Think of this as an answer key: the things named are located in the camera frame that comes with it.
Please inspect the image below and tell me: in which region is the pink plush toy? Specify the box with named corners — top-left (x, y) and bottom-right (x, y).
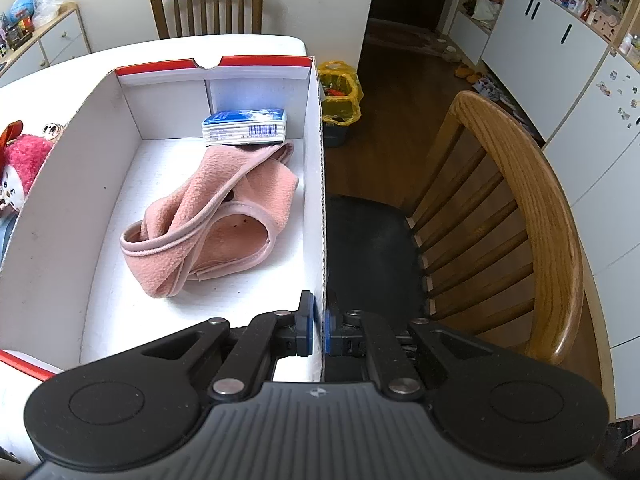
top-left (0, 132), bottom-right (55, 217)

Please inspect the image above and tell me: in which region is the yellow plastic bag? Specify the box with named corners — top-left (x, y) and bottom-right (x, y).
top-left (318, 60), bottom-right (363, 126)

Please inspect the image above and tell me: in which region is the red satin cloth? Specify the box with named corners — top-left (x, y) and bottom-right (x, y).
top-left (0, 120), bottom-right (24, 161)

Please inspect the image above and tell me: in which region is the blue white tissue pack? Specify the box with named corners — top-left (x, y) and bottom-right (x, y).
top-left (201, 107), bottom-right (288, 147)

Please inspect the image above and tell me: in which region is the white bag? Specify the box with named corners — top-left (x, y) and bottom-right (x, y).
top-left (472, 0), bottom-right (501, 23)

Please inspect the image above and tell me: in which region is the wooden chair with black seat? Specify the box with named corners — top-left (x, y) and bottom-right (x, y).
top-left (327, 91), bottom-right (585, 367)

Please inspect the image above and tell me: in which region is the white cardboard box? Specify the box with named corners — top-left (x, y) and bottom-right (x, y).
top-left (0, 55), bottom-right (329, 385)

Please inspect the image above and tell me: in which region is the toy clutter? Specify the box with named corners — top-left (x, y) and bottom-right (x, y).
top-left (0, 15), bottom-right (33, 51)

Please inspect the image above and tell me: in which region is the brown door mat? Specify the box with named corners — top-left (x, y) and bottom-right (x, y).
top-left (367, 20), bottom-right (441, 53)

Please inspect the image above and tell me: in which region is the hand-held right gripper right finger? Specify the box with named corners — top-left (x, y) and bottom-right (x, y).
top-left (322, 308), bottom-right (501, 402)

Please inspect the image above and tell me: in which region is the pair of small shoes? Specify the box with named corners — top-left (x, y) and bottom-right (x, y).
top-left (475, 77), bottom-right (503, 101)

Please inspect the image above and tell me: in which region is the dark trash bin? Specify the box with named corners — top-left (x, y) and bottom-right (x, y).
top-left (322, 121), bottom-right (352, 149)

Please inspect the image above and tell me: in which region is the pink fleece cloth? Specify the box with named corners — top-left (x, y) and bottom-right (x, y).
top-left (119, 141), bottom-right (300, 300)

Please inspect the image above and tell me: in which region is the blue round toy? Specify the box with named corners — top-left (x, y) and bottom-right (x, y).
top-left (9, 0), bottom-right (37, 23)

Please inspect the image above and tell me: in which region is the white sideboard with drawers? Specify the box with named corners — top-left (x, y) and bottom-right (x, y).
top-left (0, 2), bottom-right (93, 86)

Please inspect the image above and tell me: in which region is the white cabinet with black handles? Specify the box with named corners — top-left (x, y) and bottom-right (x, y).
top-left (481, 0), bottom-right (608, 141)

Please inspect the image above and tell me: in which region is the open white shelf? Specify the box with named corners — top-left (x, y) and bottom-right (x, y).
top-left (447, 0), bottom-right (503, 68)

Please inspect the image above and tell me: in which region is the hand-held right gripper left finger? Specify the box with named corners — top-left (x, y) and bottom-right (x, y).
top-left (142, 290), bottom-right (316, 402)

